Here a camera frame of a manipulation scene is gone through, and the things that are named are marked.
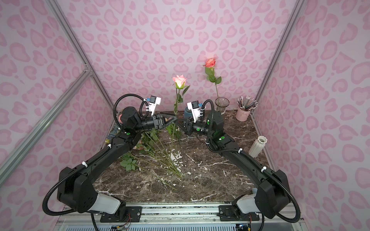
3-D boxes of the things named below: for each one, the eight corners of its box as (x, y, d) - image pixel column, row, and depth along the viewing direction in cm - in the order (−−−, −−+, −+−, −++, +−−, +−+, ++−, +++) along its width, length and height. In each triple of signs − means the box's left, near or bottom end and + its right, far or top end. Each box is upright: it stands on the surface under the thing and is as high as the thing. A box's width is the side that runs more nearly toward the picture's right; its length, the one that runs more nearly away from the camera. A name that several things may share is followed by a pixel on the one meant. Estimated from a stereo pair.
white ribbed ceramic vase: (249, 159, 95) (259, 145, 81) (246, 151, 99) (256, 135, 85) (257, 159, 95) (269, 145, 81) (254, 151, 99) (265, 135, 85)
